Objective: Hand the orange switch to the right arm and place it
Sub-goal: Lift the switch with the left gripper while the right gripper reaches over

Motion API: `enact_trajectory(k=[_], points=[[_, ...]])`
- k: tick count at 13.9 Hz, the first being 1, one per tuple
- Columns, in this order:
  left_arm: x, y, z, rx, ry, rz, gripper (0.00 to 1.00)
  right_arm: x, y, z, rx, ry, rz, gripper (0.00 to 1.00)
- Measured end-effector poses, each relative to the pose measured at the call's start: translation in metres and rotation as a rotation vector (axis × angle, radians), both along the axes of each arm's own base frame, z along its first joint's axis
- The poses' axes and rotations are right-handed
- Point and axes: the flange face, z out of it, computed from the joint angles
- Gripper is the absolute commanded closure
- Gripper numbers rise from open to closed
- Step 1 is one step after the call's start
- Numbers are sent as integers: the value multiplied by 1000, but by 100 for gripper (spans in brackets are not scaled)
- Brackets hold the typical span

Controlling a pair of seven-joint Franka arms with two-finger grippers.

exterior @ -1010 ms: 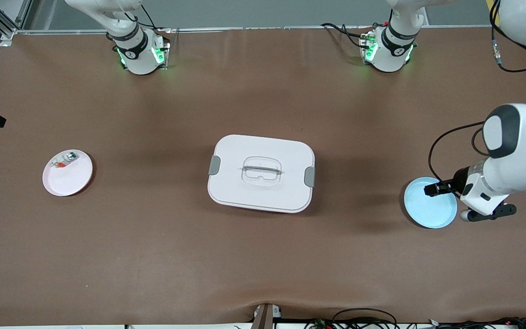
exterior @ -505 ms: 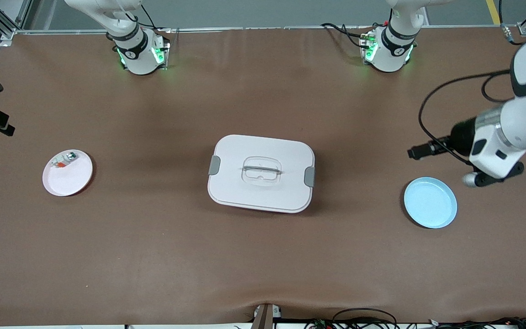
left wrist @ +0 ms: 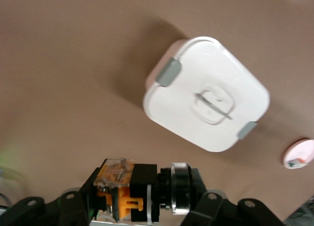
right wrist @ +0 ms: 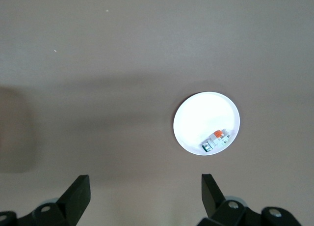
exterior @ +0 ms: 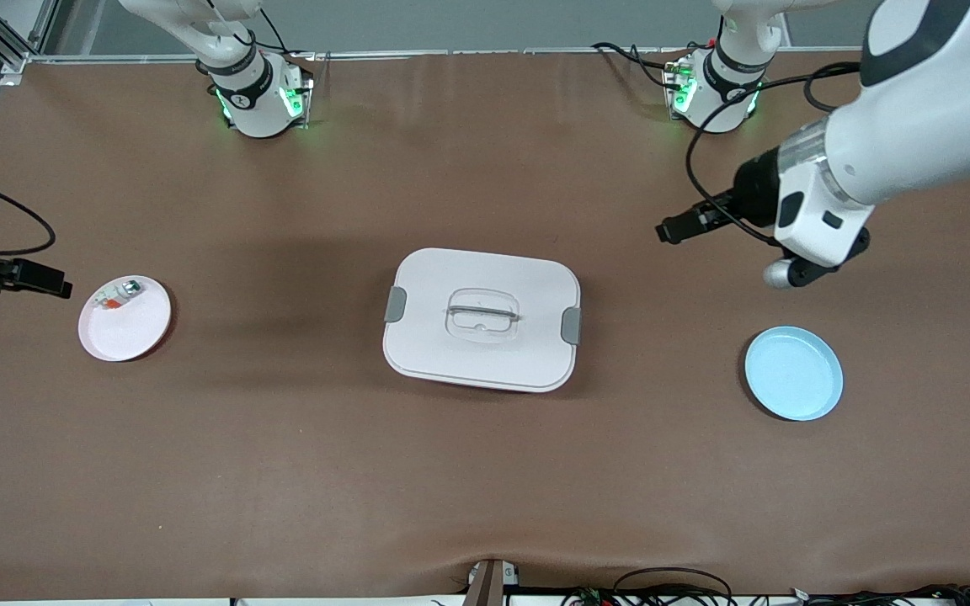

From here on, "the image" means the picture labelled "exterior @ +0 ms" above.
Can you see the aluminium frame post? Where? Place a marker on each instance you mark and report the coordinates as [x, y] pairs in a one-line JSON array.
[[9, 38]]

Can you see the light blue round plate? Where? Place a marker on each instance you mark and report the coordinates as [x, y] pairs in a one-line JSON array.
[[792, 374]]

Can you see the white lidded lunch box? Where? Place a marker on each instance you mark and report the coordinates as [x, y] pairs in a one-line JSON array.
[[485, 353]]

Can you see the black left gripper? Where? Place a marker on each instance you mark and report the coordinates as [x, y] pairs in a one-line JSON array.
[[753, 192]]

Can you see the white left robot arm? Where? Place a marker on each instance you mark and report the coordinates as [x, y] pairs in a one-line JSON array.
[[914, 126]]

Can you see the brown metal bracket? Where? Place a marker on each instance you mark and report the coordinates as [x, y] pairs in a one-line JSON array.
[[485, 585]]

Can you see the pink round plate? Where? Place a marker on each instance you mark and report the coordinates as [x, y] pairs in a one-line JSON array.
[[127, 332]]

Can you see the aluminium table edge rail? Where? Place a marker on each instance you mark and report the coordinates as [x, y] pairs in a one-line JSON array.
[[493, 53]]

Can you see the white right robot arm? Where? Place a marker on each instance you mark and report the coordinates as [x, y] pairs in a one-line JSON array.
[[253, 93]]

